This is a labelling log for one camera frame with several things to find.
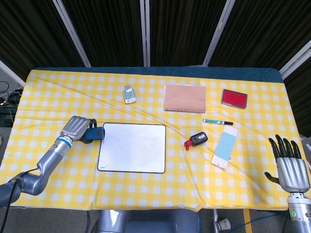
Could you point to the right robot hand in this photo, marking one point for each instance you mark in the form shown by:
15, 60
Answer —
290, 170

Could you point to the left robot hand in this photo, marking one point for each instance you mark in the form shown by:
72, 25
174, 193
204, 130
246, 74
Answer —
76, 128

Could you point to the blue whiteboard eraser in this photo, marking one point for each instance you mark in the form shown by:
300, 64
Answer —
95, 134

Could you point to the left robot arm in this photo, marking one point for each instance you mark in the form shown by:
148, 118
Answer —
43, 165

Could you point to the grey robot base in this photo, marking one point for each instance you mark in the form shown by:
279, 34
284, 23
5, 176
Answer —
148, 222

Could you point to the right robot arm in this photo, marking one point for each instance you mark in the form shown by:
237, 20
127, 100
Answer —
299, 213

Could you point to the small white whiteboard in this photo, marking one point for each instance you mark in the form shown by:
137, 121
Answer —
132, 148

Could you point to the green white marker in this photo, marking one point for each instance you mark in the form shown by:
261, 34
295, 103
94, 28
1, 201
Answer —
216, 121

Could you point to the clear glue bottle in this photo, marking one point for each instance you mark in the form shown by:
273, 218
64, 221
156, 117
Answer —
129, 94

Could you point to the blue and white paper pad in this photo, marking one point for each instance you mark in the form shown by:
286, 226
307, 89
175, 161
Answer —
224, 148

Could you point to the red ink stamp pad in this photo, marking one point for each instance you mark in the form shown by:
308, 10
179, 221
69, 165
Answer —
234, 98

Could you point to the yellow checkered tablecloth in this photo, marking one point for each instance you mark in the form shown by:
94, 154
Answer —
150, 184

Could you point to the black and red stamp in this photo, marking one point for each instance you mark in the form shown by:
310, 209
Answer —
198, 139

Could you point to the brown spiral notebook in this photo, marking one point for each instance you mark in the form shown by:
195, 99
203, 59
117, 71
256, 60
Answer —
185, 98

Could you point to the white partition frame post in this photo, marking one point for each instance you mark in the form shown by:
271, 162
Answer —
295, 60
11, 75
145, 34
217, 34
73, 34

